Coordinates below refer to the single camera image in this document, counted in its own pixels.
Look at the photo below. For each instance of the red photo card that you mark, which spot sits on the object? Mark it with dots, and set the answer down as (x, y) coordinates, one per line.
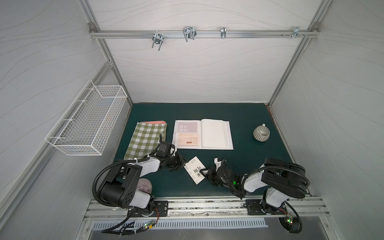
(187, 127)

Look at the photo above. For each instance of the metal bracket with screws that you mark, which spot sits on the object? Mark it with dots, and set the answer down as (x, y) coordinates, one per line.
(296, 33)

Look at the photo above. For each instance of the green checkered photo album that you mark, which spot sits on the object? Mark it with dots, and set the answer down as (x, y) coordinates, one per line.
(145, 138)

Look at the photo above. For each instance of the pink ribbed cup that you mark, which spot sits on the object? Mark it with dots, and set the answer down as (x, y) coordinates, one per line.
(145, 185)

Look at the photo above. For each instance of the white wire basket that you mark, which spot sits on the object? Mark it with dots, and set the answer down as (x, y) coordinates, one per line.
(85, 127)

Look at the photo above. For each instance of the white slotted vent strip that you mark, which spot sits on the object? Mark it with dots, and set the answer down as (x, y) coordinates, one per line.
(176, 224)

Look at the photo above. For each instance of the white photo album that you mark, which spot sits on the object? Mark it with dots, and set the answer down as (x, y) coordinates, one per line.
(214, 135)

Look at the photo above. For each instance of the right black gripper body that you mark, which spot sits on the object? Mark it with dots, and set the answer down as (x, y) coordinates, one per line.
(212, 174)

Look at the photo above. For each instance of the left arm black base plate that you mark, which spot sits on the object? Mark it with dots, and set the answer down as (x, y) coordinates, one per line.
(160, 207)

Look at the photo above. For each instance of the white photo card black text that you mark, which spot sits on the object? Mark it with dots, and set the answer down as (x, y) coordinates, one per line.
(193, 168)

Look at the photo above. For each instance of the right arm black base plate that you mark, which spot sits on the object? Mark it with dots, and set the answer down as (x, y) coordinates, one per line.
(260, 207)

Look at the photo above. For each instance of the ribbed grey ceramic teapot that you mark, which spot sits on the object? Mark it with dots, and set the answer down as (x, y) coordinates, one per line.
(261, 133)

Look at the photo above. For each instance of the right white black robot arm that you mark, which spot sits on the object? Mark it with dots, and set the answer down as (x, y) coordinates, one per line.
(283, 180)

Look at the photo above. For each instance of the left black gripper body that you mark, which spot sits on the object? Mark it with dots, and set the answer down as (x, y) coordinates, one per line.
(177, 161)

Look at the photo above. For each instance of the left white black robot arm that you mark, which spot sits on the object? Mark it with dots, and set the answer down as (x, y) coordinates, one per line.
(117, 184)

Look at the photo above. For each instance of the horizontal aluminium rail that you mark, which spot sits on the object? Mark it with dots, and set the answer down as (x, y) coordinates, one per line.
(201, 34)

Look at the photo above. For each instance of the pale pink photo card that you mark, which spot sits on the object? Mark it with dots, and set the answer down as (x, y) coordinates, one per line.
(189, 140)

